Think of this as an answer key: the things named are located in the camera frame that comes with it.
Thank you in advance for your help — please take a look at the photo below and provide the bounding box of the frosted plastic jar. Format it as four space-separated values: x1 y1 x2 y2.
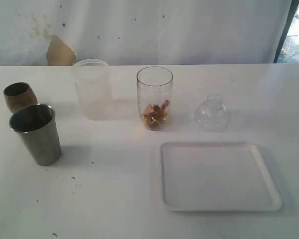
72 59 114 120

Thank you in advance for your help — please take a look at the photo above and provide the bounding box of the clear plastic shaker tumbler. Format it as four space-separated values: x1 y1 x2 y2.
136 66 173 130

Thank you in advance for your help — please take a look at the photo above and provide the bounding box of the clear domed shaker lid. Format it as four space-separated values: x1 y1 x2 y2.
194 94 229 132

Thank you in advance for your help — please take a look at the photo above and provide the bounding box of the white plastic tray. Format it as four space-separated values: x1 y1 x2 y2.
159 141 283 212

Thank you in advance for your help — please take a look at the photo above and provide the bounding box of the dark window frame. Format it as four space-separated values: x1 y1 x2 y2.
274 0 299 63

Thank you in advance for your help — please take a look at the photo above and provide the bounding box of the round wooden cup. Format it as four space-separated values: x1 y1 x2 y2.
3 82 38 113

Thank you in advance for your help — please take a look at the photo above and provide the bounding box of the stainless steel cup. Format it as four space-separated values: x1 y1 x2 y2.
9 104 62 166

